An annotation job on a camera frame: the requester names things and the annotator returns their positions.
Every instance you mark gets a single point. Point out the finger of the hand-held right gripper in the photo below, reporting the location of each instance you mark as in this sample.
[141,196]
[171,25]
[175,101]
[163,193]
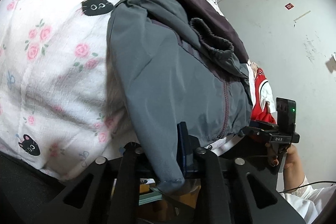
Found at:
[258,131]

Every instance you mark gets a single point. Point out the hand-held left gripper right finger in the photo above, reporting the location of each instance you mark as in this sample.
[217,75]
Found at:
[182,150]

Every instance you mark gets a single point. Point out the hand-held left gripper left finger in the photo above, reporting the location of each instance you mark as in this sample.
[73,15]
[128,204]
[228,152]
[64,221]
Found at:
[131,161]

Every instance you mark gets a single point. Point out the grey and purple jacket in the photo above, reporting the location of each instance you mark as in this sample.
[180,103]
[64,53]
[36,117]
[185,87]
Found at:
[170,82]

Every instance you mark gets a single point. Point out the person's right hand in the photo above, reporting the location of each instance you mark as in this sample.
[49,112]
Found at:
[292,161]

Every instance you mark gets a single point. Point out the green flat box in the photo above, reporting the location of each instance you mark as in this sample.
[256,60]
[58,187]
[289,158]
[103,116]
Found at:
[151,198]

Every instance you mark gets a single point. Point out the red and white garment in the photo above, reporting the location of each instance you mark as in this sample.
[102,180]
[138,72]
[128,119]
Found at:
[262,82]

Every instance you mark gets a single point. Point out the white floral cat-print blanket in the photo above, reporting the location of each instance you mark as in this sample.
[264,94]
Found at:
[52,69]

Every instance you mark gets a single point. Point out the white wall strip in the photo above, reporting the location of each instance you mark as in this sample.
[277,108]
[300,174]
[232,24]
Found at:
[302,16]

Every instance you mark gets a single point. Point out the red square wall sign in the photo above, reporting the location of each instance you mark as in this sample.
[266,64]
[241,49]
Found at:
[289,6]

